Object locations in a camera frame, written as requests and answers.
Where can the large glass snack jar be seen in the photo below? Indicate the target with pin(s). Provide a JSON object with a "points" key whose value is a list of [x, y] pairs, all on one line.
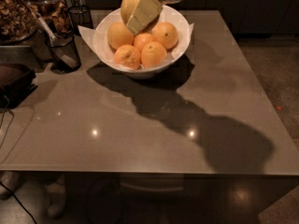
{"points": [[16, 22]]}

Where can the metal serving scoop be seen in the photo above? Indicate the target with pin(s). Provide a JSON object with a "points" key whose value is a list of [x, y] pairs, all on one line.
{"points": [[47, 26]]}

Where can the white paper bowl liner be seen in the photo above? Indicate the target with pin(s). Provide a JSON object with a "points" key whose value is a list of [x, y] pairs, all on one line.
{"points": [[85, 34]]}

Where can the white shoe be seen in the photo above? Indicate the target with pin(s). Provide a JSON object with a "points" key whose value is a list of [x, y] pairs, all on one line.
{"points": [[8, 183], [56, 192]]}

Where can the white shoe right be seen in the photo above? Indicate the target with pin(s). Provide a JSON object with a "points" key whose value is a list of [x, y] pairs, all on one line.
{"points": [[56, 192]]}

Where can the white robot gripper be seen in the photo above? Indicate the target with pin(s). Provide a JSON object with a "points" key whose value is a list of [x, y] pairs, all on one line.
{"points": [[144, 13]]}

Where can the front left orange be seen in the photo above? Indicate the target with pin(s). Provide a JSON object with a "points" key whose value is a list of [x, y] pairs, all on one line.
{"points": [[128, 56]]}

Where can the small middle orange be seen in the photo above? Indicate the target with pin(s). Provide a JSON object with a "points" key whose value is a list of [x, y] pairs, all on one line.
{"points": [[142, 39]]}

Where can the white ceramic bowl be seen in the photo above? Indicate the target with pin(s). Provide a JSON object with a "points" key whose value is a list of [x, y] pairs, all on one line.
{"points": [[168, 14]]}

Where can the black mesh cup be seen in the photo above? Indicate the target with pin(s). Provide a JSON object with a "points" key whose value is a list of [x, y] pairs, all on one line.
{"points": [[64, 53], [80, 16]]}

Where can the large top orange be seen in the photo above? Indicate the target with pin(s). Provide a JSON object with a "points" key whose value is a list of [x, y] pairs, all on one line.
{"points": [[127, 8]]}

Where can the front right orange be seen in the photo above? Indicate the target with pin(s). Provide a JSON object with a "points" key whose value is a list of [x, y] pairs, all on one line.
{"points": [[153, 54]]}

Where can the black device on left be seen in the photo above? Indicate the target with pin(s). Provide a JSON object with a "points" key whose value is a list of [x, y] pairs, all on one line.
{"points": [[16, 83]]}

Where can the glass jar of nuts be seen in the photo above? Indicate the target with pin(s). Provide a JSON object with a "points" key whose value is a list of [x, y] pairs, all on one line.
{"points": [[52, 10]]}

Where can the black mesh cup back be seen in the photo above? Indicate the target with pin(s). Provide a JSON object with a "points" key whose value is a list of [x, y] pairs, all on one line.
{"points": [[80, 16]]}

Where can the black mesh cup front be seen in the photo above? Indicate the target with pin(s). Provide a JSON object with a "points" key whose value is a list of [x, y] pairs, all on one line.
{"points": [[64, 53]]}

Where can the right orange with stem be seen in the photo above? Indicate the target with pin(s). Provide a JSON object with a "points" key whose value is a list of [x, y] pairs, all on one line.
{"points": [[165, 33]]}

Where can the white shoe left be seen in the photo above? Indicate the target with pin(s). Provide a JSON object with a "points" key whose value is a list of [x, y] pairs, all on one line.
{"points": [[8, 183]]}

